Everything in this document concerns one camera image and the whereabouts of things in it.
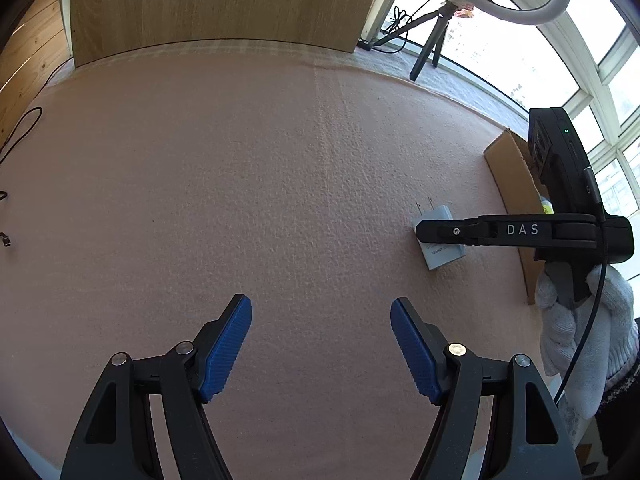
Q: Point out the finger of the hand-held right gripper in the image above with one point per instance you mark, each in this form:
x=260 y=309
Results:
x=447 y=231

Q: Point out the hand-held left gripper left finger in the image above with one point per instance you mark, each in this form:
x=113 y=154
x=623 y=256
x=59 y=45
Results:
x=227 y=350

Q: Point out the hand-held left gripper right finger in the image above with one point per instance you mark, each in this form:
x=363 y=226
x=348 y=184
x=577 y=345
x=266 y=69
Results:
x=415 y=350

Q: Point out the white charger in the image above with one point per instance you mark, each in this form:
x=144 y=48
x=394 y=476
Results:
x=442 y=256

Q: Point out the yellow shuttlecock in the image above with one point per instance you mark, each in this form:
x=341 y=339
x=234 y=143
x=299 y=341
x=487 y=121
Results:
x=546 y=206

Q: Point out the cardboard box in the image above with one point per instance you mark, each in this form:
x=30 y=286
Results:
x=515 y=180

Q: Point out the person's right hand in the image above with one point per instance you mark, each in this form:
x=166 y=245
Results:
x=565 y=350

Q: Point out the checkered cloth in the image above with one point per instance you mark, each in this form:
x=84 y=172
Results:
x=450 y=80

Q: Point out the pink mat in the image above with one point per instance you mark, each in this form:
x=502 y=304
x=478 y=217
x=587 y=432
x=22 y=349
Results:
x=250 y=185

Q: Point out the black tripod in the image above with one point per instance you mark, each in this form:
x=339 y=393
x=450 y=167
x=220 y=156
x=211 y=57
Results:
x=425 y=55

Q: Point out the red printed paper tag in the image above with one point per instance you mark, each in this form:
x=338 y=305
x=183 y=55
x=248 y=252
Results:
x=461 y=10

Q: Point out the large wooden board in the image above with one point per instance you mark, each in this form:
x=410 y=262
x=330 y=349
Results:
x=225 y=5

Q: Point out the wooden slat panel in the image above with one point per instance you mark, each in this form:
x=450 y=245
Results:
x=30 y=60

